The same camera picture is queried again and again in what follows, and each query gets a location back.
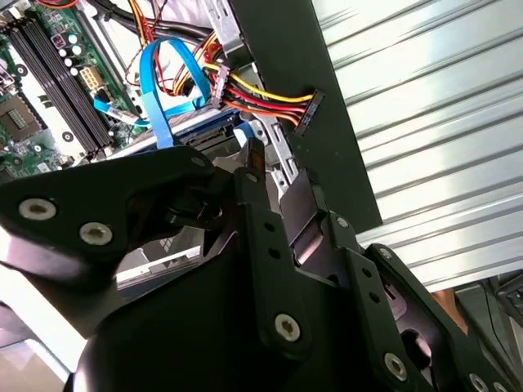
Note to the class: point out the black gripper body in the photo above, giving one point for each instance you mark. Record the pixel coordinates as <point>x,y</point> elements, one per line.
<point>184,347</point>

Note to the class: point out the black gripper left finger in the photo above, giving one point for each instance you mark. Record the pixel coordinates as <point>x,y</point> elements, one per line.
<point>269,265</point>

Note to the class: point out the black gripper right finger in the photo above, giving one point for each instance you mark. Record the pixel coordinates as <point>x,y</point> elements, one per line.
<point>367,294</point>

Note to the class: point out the hard disk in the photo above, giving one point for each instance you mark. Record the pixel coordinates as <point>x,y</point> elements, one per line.
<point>204,127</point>

